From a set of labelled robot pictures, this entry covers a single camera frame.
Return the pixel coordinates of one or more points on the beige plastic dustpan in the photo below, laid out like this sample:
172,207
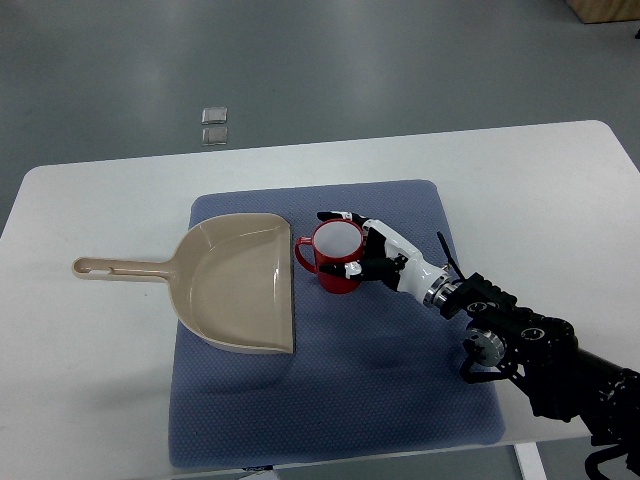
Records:
230,281

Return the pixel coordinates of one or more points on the blue grey mat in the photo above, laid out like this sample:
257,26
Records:
373,372

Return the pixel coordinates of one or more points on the wooden box corner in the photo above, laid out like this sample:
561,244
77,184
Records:
605,11

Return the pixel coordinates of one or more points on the lower metal floor plate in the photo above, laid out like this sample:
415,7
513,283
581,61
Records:
212,136

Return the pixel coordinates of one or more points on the metal floor plate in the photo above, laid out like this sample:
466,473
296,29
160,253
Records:
214,115
212,136

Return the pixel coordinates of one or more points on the red mug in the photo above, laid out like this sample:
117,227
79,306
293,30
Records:
335,241

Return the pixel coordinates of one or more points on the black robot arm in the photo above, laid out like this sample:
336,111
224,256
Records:
541,356

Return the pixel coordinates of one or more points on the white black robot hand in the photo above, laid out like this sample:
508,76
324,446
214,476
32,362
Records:
393,260

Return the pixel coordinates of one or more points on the upper metal floor plate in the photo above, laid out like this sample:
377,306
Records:
214,115

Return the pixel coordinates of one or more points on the white table leg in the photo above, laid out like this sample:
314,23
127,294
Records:
529,461

